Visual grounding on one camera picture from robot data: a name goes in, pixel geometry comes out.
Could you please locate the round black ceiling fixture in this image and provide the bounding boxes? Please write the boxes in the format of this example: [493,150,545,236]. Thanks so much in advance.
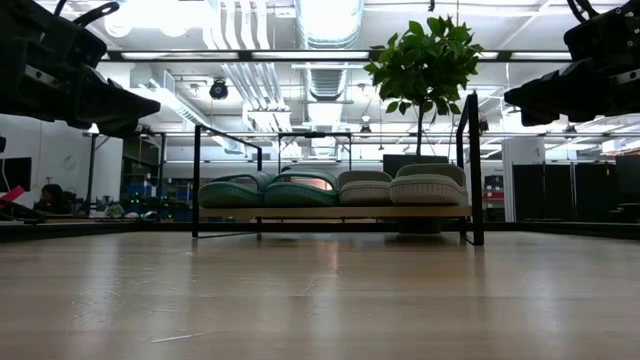
[208,78,230,101]

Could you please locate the wooden shelf with black frame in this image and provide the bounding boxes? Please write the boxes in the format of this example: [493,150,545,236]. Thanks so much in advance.
[191,91,486,247]

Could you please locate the black room divider panels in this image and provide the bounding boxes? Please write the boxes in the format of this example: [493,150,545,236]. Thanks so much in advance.
[511,155,640,224]

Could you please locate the red flat object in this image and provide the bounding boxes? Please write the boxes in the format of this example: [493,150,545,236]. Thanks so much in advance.
[0,184,26,211]

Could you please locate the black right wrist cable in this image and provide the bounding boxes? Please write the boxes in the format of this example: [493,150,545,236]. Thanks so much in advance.
[566,0,599,24]

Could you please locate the potted green plant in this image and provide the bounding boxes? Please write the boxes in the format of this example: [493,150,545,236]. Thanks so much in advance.
[363,14,485,235]

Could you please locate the black aluminium rig frame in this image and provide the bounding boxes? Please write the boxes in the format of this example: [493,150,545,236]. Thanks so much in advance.
[0,48,640,241]

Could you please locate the large black box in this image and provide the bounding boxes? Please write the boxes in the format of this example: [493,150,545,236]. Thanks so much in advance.
[382,153,451,167]

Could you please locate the black wall monitor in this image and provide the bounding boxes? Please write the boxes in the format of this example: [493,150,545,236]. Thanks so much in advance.
[0,156,33,194]

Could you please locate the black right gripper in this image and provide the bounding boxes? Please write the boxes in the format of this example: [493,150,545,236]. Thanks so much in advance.
[503,0,640,127]

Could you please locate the person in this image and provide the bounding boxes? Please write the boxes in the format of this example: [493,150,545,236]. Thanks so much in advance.
[32,183,72,216]

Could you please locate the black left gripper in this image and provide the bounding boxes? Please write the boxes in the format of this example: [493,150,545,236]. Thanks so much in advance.
[0,0,162,137]

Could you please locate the background black rig frame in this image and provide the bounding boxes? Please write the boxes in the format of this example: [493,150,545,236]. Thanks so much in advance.
[276,130,354,174]
[81,130,167,194]

